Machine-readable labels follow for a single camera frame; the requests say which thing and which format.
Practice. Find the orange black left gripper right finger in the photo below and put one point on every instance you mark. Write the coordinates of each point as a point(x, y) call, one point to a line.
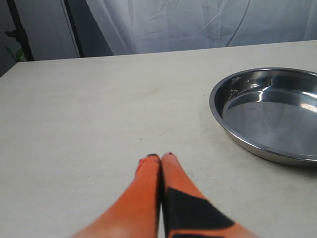
point(186, 211)

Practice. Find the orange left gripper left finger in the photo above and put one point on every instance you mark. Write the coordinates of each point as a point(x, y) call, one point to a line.
point(135, 214)

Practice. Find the round stainless steel pan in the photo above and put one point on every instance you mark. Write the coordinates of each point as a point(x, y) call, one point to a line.
point(270, 112)

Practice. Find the white backdrop curtain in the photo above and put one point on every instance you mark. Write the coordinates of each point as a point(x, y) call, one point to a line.
point(150, 26)

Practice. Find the black stand pole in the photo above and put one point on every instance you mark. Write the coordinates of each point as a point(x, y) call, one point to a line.
point(19, 33)

